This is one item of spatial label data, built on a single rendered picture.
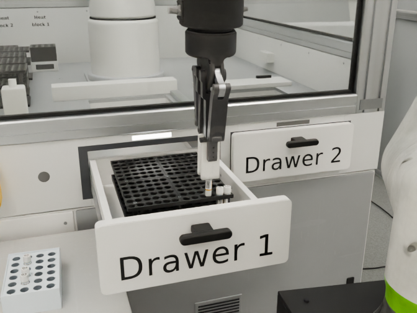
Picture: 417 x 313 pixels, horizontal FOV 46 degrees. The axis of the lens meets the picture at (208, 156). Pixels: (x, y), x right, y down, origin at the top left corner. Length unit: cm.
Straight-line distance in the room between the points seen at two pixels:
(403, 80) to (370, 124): 196
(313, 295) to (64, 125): 54
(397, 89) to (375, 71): 203
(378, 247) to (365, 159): 137
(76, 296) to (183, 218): 24
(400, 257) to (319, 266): 70
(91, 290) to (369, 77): 74
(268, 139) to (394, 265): 51
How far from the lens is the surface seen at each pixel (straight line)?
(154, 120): 100
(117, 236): 69
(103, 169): 103
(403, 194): 61
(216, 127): 73
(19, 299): 82
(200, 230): 69
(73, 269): 92
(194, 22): 70
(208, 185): 81
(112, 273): 72
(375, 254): 251
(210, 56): 71
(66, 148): 99
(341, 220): 127
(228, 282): 122
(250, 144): 106
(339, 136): 115
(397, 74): 321
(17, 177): 101
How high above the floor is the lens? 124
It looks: 20 degrees down
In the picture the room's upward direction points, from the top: straight up
